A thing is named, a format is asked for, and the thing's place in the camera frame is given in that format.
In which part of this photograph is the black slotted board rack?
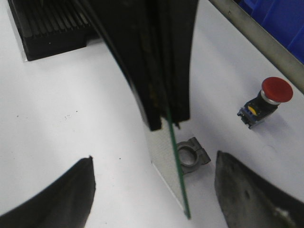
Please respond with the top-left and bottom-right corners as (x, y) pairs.
(8, 0), (99, 61)

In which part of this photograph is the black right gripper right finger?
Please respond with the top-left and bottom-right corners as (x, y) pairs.
(214, 151), (304, 228)

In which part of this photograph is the red emergency stop button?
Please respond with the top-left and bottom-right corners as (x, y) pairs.
(237, 77), (293, 129)

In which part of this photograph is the blue plastic crate centre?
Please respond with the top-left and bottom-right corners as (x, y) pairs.
(237, 0), (304, 63)

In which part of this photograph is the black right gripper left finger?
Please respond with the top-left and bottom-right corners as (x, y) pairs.
(0, 157), (95, 228)

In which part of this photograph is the metal table edge rail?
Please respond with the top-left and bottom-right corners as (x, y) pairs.
(210, 0), (304, 93)

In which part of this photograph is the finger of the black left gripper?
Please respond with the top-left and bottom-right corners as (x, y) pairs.
(75, 0), (162, 131)
(156, 0), (199, 127)

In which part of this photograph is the grey metal clamp block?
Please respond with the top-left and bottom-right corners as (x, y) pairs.
(177, 137), (211, 175)

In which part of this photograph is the green perforated circuit board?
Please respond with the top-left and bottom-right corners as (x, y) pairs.
(144, 108), (191, 219)

